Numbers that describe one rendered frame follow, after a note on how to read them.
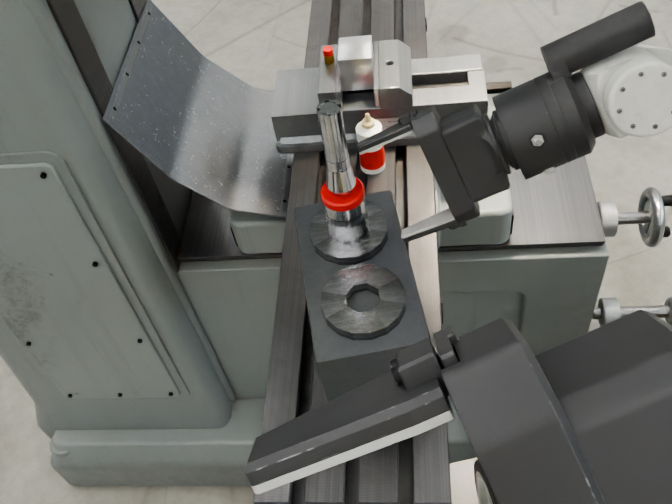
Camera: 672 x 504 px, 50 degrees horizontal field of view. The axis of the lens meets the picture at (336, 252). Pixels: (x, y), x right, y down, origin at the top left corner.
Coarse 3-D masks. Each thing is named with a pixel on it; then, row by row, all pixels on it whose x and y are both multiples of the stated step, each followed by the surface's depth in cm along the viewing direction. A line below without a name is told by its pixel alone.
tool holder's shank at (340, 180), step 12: (324, 108) 69; (336, 108) 68; (324, 120) 68; (336, 120) 69; (324, 132) 70; (336, 132) 70; (324, 144) 71; (336, 144) 71; (336, 156) 72; (348, 156) 73; (336, 168) 73; (348, 168) 74; (336, 180) 74; (348, 180) 75; (336, 192) 76; (348, 192) 76
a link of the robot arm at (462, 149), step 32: (512, 96) 68; (416, 128) 70; (448, 128) 70; (480, 128) 69; (512, 128) 67; (544, 128) 66; (448, 160) 71; (480, 160) 70; (512, 160) 70; (544, 160) 68; (448, 192) 72; (480, 192) 72
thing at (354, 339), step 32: (384, 192) 87; (320, 224) 83; (384, 224) 82; (320, 256) 82; (352, 256) 79; (384, 256) 81; (320, 288) 79; (352, 288) 77; (384, 288) 76; (416, 288) 77; (320, 320) 76; (352, 320) 74; (384, 320) 74; (416, 320) 75; (320, 352) 74; (352, 352) 73; (384, 352) 73; (352, 384) 77
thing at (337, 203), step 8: (360, 184) 77; (328, 192) 77; (352, 192) 77; (360, 192) 77; (328, 200) 76; (336, 200) 76; (344, 200) 76; (352, 200) 76; (360, 200) 77; (336, 208) 76; (344, 208) 76; (352, 208) 77
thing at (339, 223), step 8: (328, 208) 77; (360, 208) 77; (328, 216) 78; (336, 216) 77; (344, 216) 77; (352, 216) 77; (360, 216) 78; (328, 224) 80; (336, 224) 79; (344, 224) 78; (352, 224) 78; (360, 224) 79; (368, 224) 81; (328, 232) 82; (336, 232) 80; (344, 232) 79; (352, 232) 79; (360, 232) 80; (336, 240) 81; (344, 240) 80; (352, 240) 80
